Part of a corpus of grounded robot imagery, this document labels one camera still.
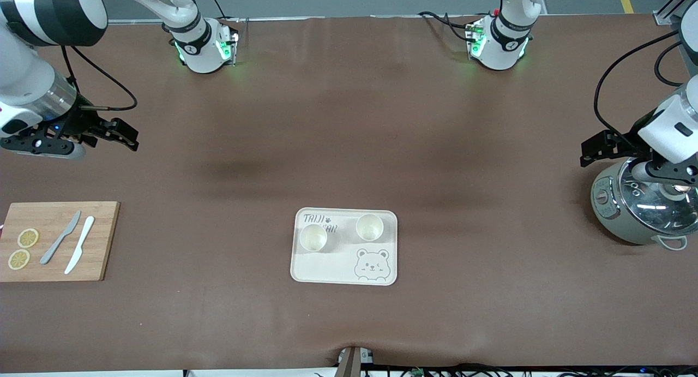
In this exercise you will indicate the table edge clamp bracket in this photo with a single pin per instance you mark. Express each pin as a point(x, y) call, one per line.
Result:
point(349, 366)

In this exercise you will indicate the aluminium frame profile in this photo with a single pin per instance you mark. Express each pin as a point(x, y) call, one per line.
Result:
point(661, 18)

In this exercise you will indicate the bamboo cutting board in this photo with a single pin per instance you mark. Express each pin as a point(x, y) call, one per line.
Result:
point(103, 246)

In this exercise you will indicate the white plastic cup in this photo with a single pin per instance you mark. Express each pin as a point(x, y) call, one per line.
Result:
point(313, 239)
point(369, 228)

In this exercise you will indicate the glass pot lid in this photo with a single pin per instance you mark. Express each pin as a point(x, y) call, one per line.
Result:
point(654, 213)

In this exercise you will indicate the white plastic knife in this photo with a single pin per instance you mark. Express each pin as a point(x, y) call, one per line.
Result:
point(79, 243)

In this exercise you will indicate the brown table mat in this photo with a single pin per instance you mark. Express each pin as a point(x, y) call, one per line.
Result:
point(349, 120)

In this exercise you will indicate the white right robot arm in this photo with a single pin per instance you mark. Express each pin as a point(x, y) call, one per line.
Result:
point(22, 66)

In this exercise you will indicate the olive green electric pot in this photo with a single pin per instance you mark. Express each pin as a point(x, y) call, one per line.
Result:
point(611, 219)

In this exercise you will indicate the yellow lemon slice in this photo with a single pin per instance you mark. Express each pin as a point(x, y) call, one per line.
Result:
point(19, 259)
point(28, 238)

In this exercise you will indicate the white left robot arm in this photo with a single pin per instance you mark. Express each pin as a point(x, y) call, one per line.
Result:
point(504, 44)

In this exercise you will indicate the cream bear print tray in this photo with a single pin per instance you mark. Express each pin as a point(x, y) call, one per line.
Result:
point(338, 268)

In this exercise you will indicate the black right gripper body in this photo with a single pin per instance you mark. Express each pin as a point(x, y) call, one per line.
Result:
point(82, 124)

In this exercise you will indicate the grey plastic knife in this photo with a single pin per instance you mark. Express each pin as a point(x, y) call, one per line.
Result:
point(60, 238)

